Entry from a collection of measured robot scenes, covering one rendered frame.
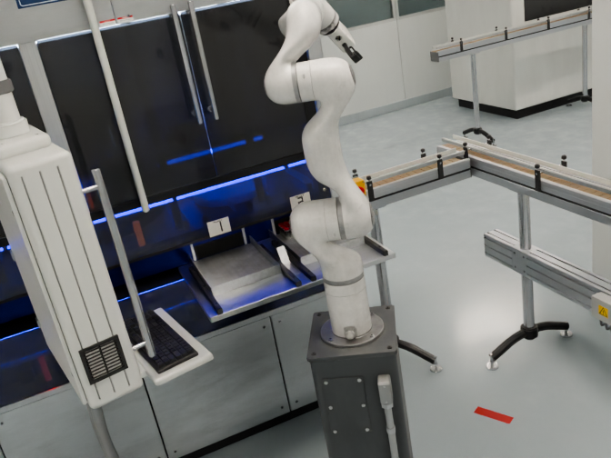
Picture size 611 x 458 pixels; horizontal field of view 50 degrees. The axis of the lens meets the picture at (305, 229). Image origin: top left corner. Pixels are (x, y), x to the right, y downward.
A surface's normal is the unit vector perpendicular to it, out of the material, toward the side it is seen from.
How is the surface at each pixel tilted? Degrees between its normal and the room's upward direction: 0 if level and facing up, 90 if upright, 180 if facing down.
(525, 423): 0
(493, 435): 0
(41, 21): 90
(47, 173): 90
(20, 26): 90
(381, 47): 90
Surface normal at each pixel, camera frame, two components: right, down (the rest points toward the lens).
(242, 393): 0.39, 0.29
